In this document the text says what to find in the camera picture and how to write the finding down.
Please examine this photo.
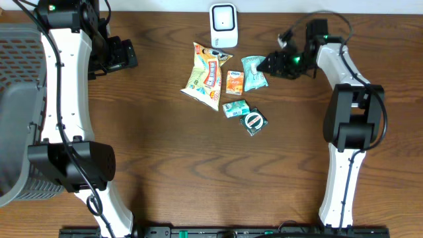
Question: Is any grey plastic mesh basket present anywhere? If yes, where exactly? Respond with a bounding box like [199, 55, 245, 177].
[1, 23, 63, 206]

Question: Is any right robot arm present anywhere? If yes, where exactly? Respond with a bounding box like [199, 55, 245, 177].
[257, 19, 387, 230]

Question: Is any light teal small packet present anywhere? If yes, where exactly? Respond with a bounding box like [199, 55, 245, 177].
[223, 100, 250, 118]

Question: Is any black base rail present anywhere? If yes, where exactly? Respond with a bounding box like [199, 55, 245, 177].
[59, 225, 391, 238]

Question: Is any white barcode scanner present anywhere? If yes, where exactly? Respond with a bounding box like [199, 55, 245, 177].
[209, 3, 239, 48]

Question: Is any dark green round-label packet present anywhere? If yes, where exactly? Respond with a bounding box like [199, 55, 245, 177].
[240, 108, 268, 136]

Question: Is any teal snack packet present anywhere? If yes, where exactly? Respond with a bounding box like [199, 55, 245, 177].
[241, 56, 268, 91]

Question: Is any orange small box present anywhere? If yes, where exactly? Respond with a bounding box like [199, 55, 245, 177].
[226, 71, 244, 95]

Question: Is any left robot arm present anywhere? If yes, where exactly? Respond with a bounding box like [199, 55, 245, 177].
[28, 0, 142, 237]

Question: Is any yellow snack bag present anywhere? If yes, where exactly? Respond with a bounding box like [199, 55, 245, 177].
[180, 42, 233, 111]

